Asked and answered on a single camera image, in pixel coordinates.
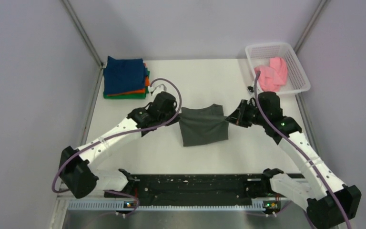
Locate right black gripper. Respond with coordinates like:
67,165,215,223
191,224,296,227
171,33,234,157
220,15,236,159
225,99,268,128

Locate dark grey t-shirt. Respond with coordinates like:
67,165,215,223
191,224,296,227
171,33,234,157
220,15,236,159
179,104,229,147

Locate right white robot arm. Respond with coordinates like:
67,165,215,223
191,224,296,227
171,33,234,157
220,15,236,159
226,92,362,229

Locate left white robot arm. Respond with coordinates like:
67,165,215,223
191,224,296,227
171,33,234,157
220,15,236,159
59,91,178,199

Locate folded green t-shirt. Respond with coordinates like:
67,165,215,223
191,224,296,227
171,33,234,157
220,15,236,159
103,70,151,100

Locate folded orange t-shirt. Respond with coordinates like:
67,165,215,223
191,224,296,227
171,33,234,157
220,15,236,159
107,63,150,97

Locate pink t-shirt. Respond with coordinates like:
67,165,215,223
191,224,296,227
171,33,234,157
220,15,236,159
254,57,288,92

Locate folded navy blue t-shirt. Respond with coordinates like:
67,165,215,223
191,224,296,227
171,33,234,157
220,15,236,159
103,56,146,95

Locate white plastic basket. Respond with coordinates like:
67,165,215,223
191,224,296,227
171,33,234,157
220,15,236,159
245,42,311,95

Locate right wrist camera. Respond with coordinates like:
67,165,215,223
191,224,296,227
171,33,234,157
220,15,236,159
247,86,254,94

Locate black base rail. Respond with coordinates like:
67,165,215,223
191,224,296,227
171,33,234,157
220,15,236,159
122,174,284,207

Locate white slotted cable duct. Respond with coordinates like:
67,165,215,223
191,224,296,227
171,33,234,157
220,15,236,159
66,198,276,212

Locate right aluminium frame post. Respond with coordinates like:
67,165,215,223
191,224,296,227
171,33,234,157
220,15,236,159
294,0,331,54

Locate aluminium frame post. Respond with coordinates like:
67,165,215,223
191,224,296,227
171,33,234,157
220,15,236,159
294,0,331,54
60,0,103,67

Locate left aluminium frame post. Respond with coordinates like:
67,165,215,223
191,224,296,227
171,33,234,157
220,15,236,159
60,0,103,67

